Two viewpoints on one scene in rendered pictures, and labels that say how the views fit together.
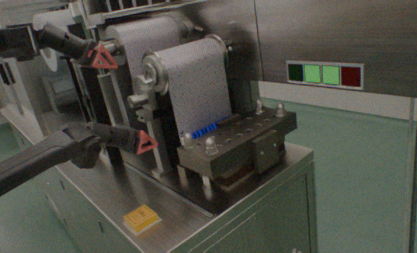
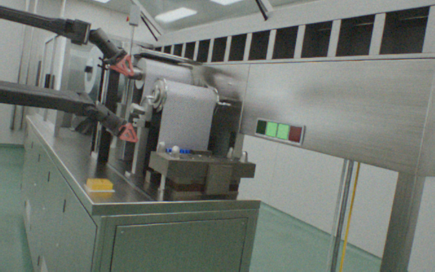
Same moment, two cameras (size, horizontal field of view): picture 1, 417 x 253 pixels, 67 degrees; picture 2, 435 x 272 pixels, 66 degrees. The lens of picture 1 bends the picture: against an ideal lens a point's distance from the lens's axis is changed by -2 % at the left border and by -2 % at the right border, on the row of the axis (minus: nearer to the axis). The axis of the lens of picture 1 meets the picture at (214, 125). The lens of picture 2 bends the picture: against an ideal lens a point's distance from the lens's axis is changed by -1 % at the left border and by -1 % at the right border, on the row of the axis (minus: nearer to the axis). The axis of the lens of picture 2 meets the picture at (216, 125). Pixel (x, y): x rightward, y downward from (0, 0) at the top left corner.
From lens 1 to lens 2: 0.47 m
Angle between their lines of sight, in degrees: 19
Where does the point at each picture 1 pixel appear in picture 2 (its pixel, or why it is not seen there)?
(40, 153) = (56, 94)
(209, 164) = (167, 162)
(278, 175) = (221, 201)
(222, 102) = (202, 138)
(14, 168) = (37, 92)
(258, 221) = (190, 232)
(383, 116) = (377, 256)
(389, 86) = (317, 144)
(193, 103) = (177, 126)
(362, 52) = (305, 116)
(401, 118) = not seen: hidden behind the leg
